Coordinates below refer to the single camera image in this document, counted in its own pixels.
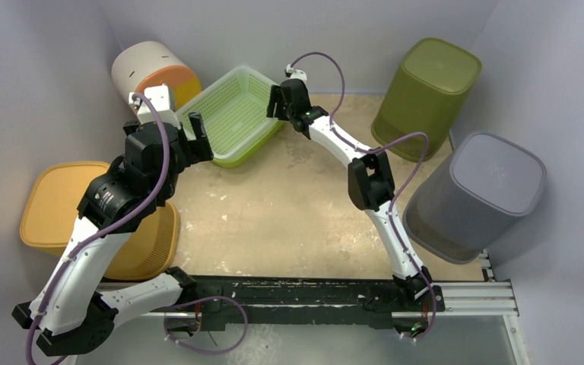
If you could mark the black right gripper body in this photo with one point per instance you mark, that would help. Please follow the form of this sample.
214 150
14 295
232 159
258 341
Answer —
280 99

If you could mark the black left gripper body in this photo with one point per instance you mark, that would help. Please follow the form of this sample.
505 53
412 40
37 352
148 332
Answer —
184 151

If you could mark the green solid tray underneath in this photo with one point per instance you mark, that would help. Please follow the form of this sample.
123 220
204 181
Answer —
233 142

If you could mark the light green mesh tray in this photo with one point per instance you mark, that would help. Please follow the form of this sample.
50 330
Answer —
241 94

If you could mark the yellow slatted waste basket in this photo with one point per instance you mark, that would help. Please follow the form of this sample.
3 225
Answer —
52 207

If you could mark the olive green waste basket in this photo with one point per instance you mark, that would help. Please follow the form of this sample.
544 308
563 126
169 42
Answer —
427 93

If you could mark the grey slatted waste basket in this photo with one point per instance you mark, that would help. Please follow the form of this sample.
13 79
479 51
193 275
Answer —
482 189

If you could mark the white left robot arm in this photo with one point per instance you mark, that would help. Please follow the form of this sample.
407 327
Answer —
70 316

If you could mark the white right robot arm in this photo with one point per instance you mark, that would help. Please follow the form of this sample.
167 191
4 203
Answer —
371 186

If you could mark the white drawer cabinet coloured fronts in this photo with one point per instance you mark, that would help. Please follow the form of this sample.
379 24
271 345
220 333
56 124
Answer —
149 64

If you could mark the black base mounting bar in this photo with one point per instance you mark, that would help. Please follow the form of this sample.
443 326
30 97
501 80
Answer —
215 312

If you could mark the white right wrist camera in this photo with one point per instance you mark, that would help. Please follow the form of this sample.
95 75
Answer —
295 73

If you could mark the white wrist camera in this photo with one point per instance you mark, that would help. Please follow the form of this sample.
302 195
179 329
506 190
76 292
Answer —
163 101
295 73

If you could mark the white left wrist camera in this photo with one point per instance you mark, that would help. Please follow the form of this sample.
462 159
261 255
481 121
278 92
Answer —
163 101

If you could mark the aluminium frame rail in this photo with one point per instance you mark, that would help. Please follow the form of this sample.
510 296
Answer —
454 298

